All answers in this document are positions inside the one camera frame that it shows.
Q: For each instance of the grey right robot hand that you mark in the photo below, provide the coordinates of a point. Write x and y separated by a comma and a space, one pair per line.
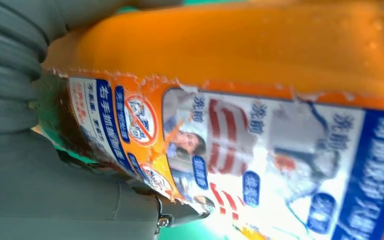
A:
46, 198

